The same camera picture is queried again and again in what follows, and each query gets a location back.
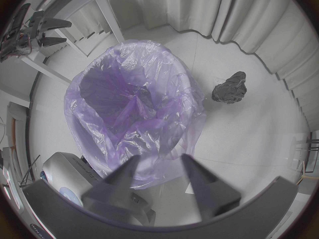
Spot purple plastic bag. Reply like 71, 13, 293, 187
63, 40, 207, 190

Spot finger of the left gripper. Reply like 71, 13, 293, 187
41, 18, 73, 32
41, 37, 68, 47

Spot white curtain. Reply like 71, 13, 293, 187
56, 0, 314, 146

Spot black plastic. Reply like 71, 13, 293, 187
212, 71, 248, 105

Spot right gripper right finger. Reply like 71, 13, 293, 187
181, 153, 242, 221

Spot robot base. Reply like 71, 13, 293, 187
0, 143, 157, 236

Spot white trash bin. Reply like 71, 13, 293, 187
71, 42, 203, 184

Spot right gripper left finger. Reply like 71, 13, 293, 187
82, 155, 141, 217

